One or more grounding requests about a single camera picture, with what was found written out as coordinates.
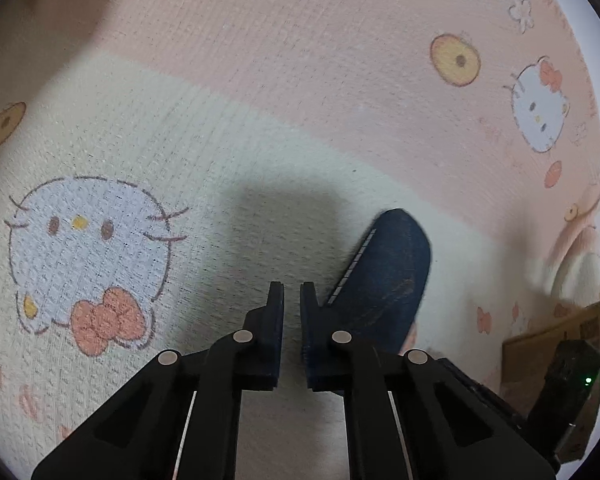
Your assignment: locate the pink cartoon cat printed blanket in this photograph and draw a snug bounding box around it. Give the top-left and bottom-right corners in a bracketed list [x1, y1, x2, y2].
[0, 0, 600, 480]

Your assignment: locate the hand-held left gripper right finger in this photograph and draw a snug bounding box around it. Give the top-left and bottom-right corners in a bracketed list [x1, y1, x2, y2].
[300, 282, 556, 480]

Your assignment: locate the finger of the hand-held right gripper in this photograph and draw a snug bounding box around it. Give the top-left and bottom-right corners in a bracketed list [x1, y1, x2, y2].
[437, 358, 531, 433]

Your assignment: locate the dark blue denim glasses case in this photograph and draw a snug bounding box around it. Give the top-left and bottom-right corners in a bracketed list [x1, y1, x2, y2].
[325, 208, 433, 356]

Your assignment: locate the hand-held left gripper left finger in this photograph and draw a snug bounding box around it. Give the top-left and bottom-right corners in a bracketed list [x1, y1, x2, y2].
[30, 282, 286, 480]

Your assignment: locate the brown cardboard box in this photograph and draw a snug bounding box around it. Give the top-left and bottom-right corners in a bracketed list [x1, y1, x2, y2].
[501, 302, 600, 461]

